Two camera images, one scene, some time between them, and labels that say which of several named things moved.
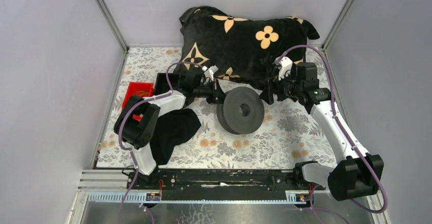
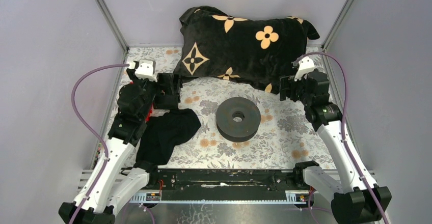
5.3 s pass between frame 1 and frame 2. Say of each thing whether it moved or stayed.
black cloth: stayed
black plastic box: stayed
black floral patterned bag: stayed
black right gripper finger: moved
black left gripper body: moved
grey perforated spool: moved
